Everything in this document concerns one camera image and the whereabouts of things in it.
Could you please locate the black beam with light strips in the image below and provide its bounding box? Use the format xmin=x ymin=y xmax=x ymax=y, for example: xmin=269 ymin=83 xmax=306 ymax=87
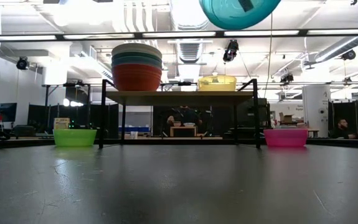
xmin=0 ymin=27 xmax=358 ymax=43

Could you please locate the black table mat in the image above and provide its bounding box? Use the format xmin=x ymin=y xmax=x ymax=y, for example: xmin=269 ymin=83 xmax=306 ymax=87
xmin=0 ymin=142 xmax=358 ymax=224

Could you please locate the black partition panel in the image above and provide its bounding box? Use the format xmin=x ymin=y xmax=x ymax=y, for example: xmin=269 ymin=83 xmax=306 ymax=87
xmin=27 ymin=103 xmax=120 ymax=138

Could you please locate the black hanging camera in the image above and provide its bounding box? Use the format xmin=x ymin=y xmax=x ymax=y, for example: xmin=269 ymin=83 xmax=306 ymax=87
xmin=222 ymin=39 xmax=239 ymax=63

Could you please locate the small yellow translucent bowl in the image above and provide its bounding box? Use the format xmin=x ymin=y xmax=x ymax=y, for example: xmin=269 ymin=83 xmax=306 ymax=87
xmin=197 ymin=75 xmax=237 ymax=92

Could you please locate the small green translucent bowl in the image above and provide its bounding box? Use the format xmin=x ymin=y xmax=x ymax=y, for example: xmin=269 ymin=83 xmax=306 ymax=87
xmin=53 ymin=129 xmax=98 ymax=147

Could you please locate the yellow cardboard box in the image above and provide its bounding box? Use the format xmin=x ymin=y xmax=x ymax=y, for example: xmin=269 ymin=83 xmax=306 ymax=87
xmin=54 ymin=117 xmax=70 ymax=130

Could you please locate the large teal bowl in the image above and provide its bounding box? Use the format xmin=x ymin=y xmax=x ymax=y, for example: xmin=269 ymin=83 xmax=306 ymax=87
xmin=111 ymin=51 xmax=163 ymax=63

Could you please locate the small blue translucent bowl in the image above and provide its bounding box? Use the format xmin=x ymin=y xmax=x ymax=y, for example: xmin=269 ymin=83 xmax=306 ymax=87
xmin=199 ymin=0 xmax=282 ymax=30

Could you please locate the large blue bowl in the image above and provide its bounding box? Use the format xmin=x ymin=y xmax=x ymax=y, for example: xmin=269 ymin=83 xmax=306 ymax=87
xmin=111 ymin=55 xmax=163 ymax=69

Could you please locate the large red bowl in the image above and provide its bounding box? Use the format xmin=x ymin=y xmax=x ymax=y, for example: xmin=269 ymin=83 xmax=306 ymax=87
xmin=111 ymin=63 xmax=163 ymax=92

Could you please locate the black round ceiling fixture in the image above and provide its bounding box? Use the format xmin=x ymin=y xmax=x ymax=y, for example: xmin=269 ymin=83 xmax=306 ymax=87
xmin=341 ymin=49 xmax=357 ymax=61

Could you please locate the person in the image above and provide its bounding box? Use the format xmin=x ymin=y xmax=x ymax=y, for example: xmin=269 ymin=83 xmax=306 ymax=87
xmin=166 ymin=105 xmax=204 ymax=128
xmin=332 ymin=118 xmax=358 ymax=139

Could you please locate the small pink translucent bowl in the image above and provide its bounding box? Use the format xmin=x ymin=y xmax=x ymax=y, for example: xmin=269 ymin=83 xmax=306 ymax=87
xmin=263 ymin=128 xmax=309 ymax=148

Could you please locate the large white bowl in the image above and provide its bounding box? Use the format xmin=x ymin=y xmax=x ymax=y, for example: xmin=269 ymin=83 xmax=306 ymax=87
xmin=111 ymin=42 xmax=163 ymax=58

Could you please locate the white round column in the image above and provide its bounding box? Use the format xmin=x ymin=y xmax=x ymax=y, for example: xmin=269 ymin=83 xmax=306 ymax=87
xmin=302 ymin=85 xmax=331 ymax=138

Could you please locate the brown cardboard box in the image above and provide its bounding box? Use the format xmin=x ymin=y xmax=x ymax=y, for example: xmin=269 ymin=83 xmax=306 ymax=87
xmin=278 ymin=112 xmax=295 ymax=125

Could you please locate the small background wooden shelf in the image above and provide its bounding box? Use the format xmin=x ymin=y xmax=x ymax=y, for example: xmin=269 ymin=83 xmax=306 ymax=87
xmin=169 ymin=125 xmax=198 ymax=138

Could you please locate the dark background monitor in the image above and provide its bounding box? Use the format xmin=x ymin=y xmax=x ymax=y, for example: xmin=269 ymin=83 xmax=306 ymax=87
xmin=0 ymin=102 xmax=17 ymax=123

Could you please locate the wooden shelf with black legs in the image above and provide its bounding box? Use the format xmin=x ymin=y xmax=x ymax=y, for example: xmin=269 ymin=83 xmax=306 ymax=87
xmin=98 ymin=78 xmax=262 ymax=150

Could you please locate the black ceiling spotlight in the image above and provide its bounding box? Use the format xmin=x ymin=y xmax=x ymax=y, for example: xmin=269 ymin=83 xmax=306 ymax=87
xmin=16 ymin=57 xmax=29 ymax=70

